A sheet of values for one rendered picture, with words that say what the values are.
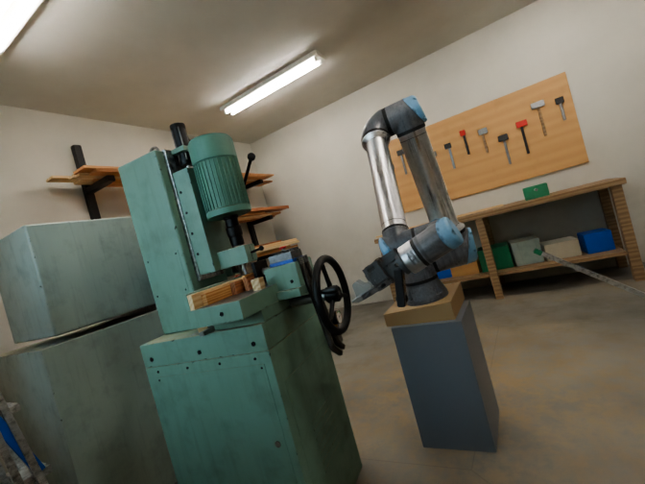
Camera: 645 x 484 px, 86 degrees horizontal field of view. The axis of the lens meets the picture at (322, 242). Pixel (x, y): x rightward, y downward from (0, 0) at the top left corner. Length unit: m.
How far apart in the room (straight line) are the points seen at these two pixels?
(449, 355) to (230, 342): 0.88
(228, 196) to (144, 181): 0.37
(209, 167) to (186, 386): 0.81
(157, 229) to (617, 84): 4.08
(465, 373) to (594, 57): 3.51
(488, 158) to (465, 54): 1.16
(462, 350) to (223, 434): 0.96
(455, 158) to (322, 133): 1.76
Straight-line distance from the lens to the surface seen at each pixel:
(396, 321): 1.62
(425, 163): 1.48
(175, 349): 1.44
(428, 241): 0.99
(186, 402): 1.49
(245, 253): 1.37
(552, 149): 4.28
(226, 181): 1.37
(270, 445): 1.35
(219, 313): 1.15
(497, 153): 4.27
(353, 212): 4.68
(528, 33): 4.53
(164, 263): 1.53
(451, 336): 1.56
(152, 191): 1.54
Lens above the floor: 1.01
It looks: 1 degrees down
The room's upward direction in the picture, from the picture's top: 15 degrees counter-clockwise
